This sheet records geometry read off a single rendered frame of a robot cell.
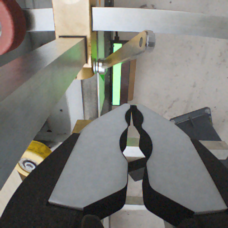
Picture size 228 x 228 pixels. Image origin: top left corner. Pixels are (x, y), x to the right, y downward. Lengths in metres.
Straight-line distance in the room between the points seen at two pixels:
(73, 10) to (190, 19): 0.15
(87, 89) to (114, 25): 0.25
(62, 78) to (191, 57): 1.11
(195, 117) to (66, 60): 1.29
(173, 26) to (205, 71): 1.04
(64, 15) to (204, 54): 1.08
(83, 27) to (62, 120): 0.44
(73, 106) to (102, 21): 0.39
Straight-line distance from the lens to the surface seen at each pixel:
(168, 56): 1.18
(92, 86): 0.46
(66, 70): 0.17
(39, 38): 0.55
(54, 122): 0.66
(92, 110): 0.49
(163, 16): 0.26
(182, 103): 1.34
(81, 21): 0.25
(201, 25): 0.27
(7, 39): 0.25
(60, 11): 0.26
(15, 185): 0.47
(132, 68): 1.09
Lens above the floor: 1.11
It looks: 57 degrees down
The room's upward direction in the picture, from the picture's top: 174 degrees counter-clockwise
